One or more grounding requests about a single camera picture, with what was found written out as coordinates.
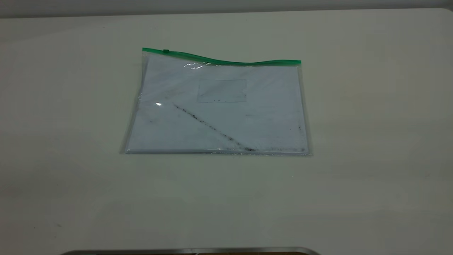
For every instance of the clear zip bag green zipper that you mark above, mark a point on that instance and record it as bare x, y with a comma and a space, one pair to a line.
219, 120

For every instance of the silver metal rim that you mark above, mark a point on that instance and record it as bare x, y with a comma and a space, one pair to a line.
191, 251

